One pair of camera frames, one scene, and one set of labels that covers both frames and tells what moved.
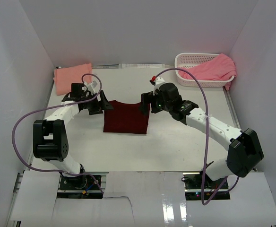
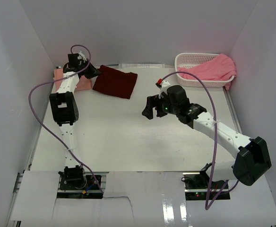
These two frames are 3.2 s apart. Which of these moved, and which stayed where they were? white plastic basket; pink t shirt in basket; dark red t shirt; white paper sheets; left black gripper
Moved: left black gripper; dark red t shirt
Stayed: white plastic basket; white paper sheets; pink t shirt in basket
